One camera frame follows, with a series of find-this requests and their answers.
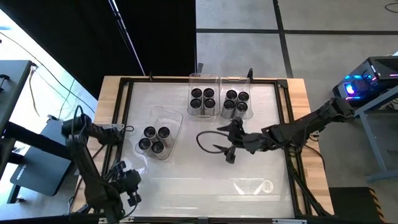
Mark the black table end frame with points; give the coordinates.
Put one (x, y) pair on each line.
(123, 81)
(282, 83)

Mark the metal backdrop pole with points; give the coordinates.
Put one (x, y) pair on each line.
(125, 34)

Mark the grey metal stand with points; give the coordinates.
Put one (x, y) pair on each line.
(373, 146)

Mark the black side table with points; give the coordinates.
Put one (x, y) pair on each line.
(12, 81)

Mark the wooden mounting board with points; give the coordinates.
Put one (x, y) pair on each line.
(105, 99)

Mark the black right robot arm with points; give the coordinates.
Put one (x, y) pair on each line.
(304, 126)

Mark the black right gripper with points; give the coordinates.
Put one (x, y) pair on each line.
(250, 142)

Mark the black curved hook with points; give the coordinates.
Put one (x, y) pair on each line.
(250, 74)
(150, 77)

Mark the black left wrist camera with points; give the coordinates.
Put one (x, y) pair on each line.
(134, 199)

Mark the black backdrop panel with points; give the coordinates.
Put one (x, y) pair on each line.
(161, 37)
(77, 37)

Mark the clear plastic bin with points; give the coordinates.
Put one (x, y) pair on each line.
(192, 80)
(168, 115)
(239, 82)

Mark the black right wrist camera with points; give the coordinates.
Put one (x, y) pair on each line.
(230, 158)

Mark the white Celsius can yellow band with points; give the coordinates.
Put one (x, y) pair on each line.
(196, 92)
(196, 103)
(209, 103)

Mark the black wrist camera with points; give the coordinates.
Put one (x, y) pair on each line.
(230, 158)
(134, 199)

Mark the dark grey printed base plate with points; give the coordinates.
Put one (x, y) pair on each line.
(43, 174)

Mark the white Celsius soda can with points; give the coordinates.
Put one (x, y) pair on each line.
(243, 96)
(208, 92)

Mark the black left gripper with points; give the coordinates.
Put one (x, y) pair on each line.
(130, 182)

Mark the black box hazard stripes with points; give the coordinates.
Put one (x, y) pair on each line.
(351, 205)

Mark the silver metal bracket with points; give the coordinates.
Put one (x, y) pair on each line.
(129, 220)
(289, 221)

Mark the computer case with purple light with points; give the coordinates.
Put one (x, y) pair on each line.
(367, 84)

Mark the dark grey pedestal plate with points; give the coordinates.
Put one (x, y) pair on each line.
(53, 137)

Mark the grey metal clamp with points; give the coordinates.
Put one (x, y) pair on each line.
(200, 68)

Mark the table edge rail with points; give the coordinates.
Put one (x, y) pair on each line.
(168, 80)
(242, 220)

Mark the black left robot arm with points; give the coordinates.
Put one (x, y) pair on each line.
(90, 183)

